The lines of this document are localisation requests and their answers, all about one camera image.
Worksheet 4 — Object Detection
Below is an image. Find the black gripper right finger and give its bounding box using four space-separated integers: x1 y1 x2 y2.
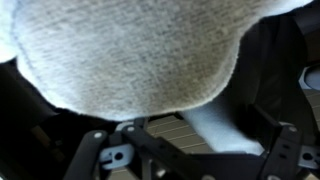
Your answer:
248 103 304 180

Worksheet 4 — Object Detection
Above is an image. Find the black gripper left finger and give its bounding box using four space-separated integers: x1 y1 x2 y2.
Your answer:
63 116 149 180

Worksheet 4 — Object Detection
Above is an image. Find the white cloth towel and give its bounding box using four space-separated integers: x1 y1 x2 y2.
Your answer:
0 0 314 156

